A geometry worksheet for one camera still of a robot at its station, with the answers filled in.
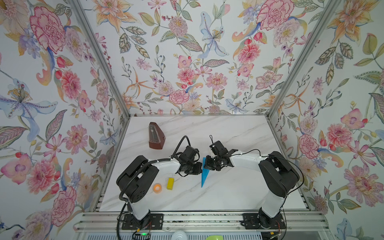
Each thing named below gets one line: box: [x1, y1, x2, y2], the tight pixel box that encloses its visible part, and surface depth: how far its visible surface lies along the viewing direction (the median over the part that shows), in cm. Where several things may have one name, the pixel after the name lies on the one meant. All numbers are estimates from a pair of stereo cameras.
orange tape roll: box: [152, 183, 163, 194], surface depth 86 cm
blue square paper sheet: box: [201, 157, 210, 188], surface depth 90 cm
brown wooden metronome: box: [148, 122, 166, 150], surface depth 98 cm
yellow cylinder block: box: [167, 177, 175, 191], surface depth 87 cm
